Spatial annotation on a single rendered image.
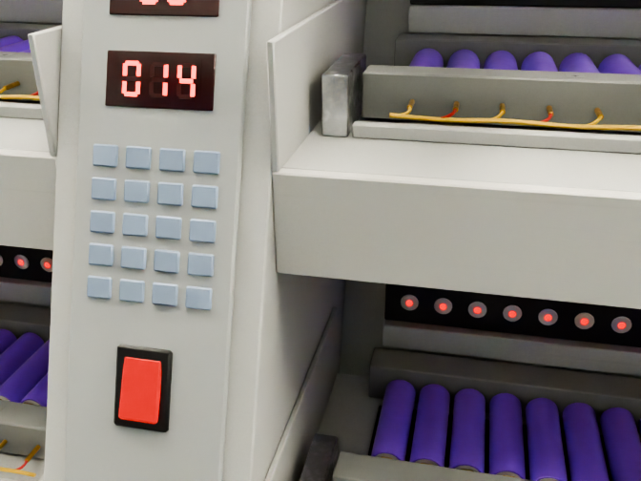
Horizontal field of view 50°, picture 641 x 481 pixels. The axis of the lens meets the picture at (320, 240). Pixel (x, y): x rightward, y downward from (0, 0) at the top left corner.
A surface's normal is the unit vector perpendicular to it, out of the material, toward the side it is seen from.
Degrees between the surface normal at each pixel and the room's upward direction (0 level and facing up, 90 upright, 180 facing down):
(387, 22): 90
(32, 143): 22
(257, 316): 90
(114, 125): 90
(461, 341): 111
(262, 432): 90
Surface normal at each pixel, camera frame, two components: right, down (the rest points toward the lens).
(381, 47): -0.21, 0.07
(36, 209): -0.21, 0.43
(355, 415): -0.01, -0.90
